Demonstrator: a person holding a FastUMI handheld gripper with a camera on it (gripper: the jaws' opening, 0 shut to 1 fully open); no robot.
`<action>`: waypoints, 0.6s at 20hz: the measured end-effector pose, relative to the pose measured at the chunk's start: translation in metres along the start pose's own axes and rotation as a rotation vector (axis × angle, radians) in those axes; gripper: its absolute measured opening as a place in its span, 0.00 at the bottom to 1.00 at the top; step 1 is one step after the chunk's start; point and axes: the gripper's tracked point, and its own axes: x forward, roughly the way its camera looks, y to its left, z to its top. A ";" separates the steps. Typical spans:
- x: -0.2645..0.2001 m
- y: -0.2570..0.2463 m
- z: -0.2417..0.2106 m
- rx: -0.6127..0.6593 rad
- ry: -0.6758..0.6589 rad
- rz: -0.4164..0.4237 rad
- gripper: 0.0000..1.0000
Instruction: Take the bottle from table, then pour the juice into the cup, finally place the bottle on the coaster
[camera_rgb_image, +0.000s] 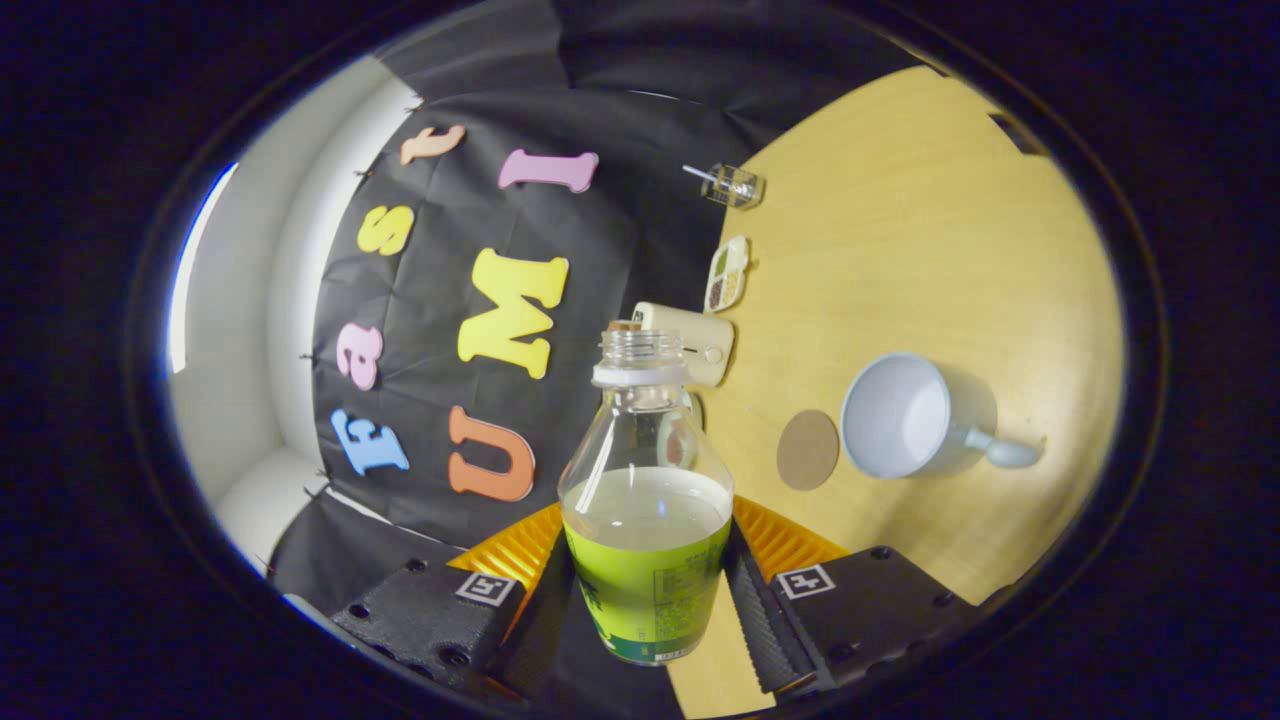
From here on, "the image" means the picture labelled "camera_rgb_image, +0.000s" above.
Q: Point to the brown toast slice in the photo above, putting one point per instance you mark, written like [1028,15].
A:
[625,325]

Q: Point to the green label juice bottle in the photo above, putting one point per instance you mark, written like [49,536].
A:
[645,580]

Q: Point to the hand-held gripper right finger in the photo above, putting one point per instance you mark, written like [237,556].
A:
[760,620]

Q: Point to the wooden table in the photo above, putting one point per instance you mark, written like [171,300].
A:
[920,220]

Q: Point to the black table clamp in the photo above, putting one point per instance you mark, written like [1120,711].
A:
[1020,133]

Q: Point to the pale green plate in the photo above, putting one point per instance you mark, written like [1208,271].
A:
[695,410]

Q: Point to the white pen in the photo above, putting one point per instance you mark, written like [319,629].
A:
[696,173]

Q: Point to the white divided snack tray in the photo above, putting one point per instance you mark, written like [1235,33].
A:
[727,273]

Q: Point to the cream toaster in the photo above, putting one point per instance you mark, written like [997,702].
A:
[700,335]

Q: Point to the black backdrop cloth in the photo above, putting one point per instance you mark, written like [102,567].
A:
[620,130]

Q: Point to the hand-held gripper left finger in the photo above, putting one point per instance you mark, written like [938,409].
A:
[535,630]

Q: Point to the pale grey cup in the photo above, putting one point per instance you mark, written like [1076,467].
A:
[900,415]

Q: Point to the round brown coaster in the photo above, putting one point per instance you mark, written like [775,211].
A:
[808,450]

